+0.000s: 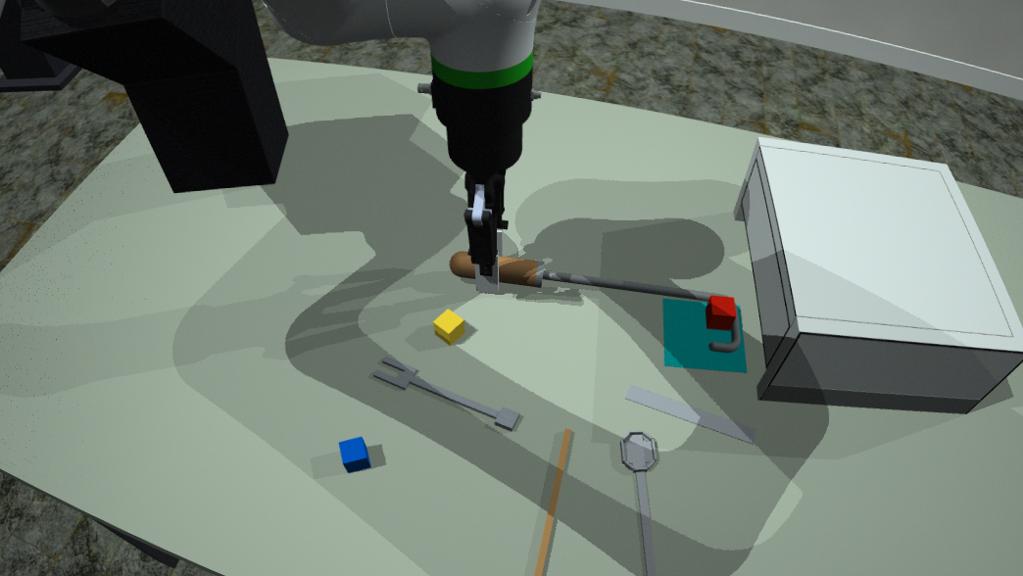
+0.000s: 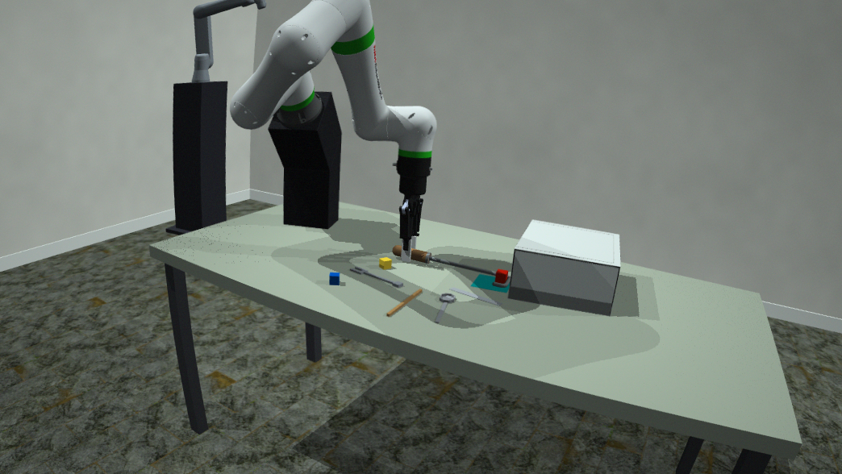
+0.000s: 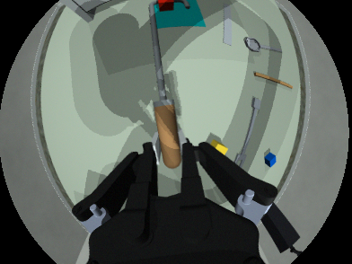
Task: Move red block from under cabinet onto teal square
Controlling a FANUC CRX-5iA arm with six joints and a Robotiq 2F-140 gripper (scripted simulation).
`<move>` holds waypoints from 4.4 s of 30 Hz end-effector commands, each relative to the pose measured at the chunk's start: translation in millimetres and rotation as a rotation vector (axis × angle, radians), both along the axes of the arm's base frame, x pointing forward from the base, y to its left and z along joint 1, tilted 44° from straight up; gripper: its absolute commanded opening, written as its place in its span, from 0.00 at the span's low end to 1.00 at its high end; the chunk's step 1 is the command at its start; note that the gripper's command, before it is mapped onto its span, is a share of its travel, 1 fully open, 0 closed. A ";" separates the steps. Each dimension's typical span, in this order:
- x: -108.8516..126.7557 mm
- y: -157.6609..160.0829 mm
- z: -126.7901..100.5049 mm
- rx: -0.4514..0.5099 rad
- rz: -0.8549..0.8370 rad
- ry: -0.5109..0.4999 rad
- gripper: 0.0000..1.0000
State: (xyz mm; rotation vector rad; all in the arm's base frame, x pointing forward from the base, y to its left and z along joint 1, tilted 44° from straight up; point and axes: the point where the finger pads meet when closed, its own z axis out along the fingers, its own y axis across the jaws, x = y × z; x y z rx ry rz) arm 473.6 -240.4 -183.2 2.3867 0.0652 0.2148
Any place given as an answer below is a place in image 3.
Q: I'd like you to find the red block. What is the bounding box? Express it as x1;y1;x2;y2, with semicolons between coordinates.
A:
158;0;174;12

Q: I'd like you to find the yellow cube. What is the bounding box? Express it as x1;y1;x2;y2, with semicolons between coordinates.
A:
210;139;228;154

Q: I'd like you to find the teal square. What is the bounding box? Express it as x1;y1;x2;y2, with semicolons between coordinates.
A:
154;0;206;29

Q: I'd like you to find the blue cube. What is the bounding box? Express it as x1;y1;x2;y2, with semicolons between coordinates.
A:
264;153;276;167

